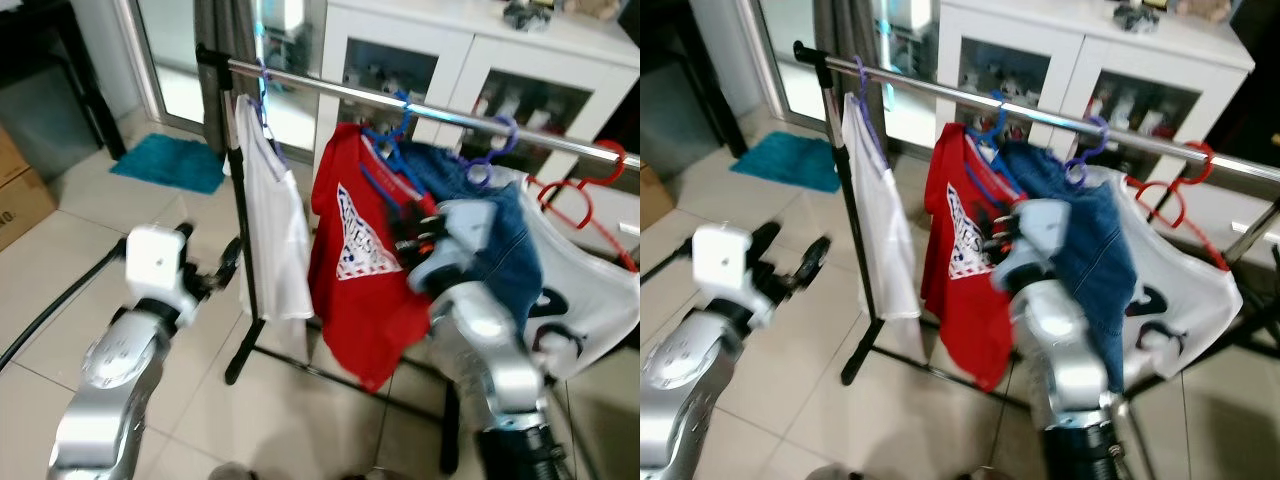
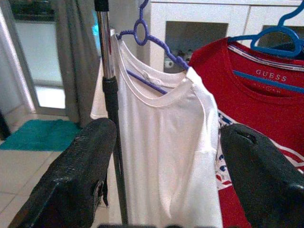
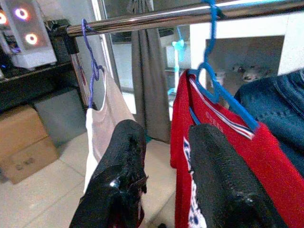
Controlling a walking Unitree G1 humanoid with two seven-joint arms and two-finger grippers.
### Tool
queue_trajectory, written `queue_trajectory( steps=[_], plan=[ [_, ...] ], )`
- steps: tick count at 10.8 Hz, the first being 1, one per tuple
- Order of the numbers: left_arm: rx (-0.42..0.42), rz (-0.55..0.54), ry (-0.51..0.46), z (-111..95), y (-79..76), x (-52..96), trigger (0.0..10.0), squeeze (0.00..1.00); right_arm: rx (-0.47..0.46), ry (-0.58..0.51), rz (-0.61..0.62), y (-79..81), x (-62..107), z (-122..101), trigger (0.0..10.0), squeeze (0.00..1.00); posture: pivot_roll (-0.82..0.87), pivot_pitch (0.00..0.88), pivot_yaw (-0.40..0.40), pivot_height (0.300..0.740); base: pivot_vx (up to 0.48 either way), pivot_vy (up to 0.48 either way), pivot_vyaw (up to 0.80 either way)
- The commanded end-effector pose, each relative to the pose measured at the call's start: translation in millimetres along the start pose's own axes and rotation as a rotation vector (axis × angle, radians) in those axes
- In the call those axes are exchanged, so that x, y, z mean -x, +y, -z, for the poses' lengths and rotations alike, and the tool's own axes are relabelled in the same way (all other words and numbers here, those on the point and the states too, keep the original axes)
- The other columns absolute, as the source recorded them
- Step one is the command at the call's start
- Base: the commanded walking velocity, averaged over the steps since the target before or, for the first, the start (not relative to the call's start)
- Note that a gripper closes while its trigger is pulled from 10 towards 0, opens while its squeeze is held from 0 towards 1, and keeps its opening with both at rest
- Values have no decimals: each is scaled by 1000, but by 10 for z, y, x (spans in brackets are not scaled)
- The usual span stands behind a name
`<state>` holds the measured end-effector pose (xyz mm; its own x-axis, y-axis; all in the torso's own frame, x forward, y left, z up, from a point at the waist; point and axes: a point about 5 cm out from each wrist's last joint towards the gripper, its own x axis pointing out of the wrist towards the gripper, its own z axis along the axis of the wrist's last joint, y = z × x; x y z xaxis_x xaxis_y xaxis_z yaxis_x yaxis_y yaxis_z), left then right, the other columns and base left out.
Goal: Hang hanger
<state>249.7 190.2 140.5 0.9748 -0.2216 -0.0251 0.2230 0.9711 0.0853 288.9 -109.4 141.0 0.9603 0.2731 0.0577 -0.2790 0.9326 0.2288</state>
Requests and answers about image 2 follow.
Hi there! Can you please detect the purple plastic hanger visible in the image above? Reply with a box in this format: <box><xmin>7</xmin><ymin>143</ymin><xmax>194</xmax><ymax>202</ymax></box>
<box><xmin>115</xmin><ymin>0</ymin><xmax>190</xmax><ymax>95</ymax></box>

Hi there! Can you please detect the red printed t-shirt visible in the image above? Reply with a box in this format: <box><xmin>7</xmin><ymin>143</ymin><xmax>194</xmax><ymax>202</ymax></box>
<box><xmin>189</xmin><ymin>37</ymin><xmax>304</xmax><ymax>228</ymax></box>

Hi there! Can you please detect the plain white t-shirt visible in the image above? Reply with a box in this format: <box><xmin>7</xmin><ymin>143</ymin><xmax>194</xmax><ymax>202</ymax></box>
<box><xmin>90</xmin><ymin>33</ymin><xmax>224</xmax><ymax>228</ymax></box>

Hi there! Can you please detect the frosted glass door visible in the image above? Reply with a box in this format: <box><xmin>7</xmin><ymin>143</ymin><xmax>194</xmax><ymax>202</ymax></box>
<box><xmin>9</xmin><ymin>0</ymin><xmax>68</xmax><ymax>117</ymax></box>

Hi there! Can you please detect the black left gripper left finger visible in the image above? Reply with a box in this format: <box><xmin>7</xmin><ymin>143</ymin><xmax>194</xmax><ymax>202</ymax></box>
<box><xmin>13</xmin><ymin>118</ymin><xmax>118</xmax><ymax>228</ymax></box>

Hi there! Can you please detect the white cabinet with glass doors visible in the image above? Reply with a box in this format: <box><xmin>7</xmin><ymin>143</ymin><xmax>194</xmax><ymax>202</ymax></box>
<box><xmin>148</xmin><ymin>0</ymin><xmax>304</xmax><ymax>74</ymax></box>

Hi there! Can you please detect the teal floor mat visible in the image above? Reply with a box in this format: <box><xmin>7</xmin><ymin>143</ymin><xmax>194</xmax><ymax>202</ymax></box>
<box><xmin>0</xmin><ymin>119</ymin><xmax>83</xmax><ymax>152</ymax></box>

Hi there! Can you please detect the grey curtain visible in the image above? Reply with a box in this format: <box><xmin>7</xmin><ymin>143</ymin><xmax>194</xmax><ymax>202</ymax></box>
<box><xmin>51</xmin><ymin>0</ymin><xmax>105</xmax><ymax>129</ymax></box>

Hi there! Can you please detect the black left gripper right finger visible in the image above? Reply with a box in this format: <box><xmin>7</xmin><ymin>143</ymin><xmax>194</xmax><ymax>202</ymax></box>
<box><xmin>220</xmin><ymin>123</ymin><xmax>304</xmax><ymax>228</ymax></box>

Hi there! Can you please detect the blue plastic hanger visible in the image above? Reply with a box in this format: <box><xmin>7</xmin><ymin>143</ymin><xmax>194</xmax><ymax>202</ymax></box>
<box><xmin>228</xmin><ymin>4</ymin><xmax>304</xmax><ymax>93</ymax></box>

